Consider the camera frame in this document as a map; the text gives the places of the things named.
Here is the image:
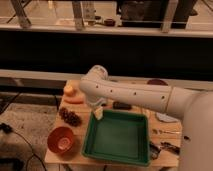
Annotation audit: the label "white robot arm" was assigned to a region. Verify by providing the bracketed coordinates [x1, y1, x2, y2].
[79, 65, 213, 171]

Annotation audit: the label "red bowl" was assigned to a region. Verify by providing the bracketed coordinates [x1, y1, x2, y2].
[47, 126, 74, 155]

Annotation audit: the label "purple bowl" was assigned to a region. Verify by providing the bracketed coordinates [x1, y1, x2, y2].
[147, 79, 168, 86]

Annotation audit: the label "bunch of dark grapes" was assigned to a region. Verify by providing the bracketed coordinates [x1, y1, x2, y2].
[59, 108, 81, 127]

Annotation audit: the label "orange carrot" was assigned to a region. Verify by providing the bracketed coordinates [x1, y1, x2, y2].
[64, 98, 84, 104]

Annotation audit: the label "green plastic tray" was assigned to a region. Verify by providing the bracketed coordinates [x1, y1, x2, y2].
[82, 110, 150, 167]

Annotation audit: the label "yellow orange fruit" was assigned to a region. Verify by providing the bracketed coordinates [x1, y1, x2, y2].
[63, 85, 74, 96]

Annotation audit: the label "small metal fork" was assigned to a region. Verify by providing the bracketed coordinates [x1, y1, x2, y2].
[152, 129, 180, 134]

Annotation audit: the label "white plate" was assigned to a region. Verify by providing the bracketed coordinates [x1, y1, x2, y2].
[156, 113, 178, 123]

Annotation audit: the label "black scissors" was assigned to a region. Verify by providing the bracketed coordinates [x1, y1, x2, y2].
[150, 142, 161, 160]

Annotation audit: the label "wooden table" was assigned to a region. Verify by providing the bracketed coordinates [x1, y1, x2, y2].
[45, 80, 182, 168]

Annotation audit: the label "black handled tool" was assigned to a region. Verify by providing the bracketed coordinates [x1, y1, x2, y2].
[161, 142, 180, 155]

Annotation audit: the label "black floor cable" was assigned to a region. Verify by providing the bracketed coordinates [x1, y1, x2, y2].
[0, 122, 48, 171]

